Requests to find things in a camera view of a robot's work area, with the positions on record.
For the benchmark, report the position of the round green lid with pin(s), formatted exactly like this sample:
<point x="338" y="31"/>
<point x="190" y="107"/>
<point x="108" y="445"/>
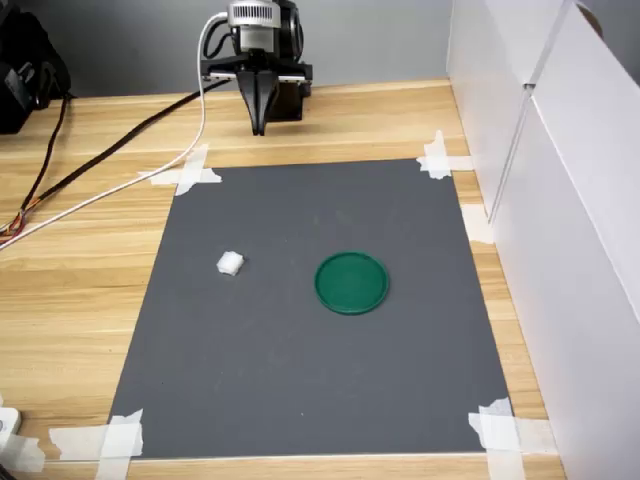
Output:
<point x="351" y="282"/>

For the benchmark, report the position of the dark grey mat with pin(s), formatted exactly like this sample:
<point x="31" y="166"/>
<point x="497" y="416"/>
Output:
<point x="300" y="375"/>

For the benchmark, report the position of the small white plastic terminal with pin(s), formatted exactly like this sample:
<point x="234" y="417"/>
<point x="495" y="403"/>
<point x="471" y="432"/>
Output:
<point x="230" y="263"/>

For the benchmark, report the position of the black equipment bag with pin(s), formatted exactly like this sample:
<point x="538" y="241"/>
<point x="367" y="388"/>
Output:
<point x="25" y="65"/>

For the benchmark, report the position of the white camera box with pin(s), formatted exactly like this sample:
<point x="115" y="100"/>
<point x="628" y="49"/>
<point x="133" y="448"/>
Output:
<point x="252" y="25"/>

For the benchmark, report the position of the white tape patch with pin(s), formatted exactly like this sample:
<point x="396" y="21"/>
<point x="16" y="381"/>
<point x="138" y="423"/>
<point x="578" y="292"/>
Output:
<point x="439" y="162"/>
<point x="25" y="452"/>
<point x="500" y="435"/>
<point x="475" y="222"/>
<point x="192" y="172"/>
<point x="117" y="440"/>

